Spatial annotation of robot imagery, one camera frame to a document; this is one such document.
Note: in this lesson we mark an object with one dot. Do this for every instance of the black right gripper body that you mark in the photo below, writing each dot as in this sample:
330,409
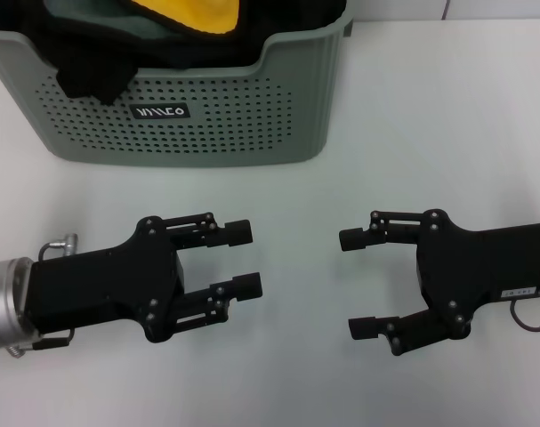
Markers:
474,262

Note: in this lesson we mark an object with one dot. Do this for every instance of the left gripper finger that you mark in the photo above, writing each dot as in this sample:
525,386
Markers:
247,287
238,232

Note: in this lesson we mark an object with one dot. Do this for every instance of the black cloth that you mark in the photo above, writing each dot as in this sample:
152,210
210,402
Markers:
96,80

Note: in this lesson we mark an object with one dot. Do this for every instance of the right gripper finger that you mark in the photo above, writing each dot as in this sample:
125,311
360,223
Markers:
367,327
358,240

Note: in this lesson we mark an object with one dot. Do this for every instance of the grey-green perforated storage box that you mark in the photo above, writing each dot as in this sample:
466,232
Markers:
252,115

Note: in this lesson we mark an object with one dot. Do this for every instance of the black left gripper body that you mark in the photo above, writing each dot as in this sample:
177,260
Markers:
105,284

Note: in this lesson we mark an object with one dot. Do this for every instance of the green yellow towel black trim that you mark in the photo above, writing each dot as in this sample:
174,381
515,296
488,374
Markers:
185,13

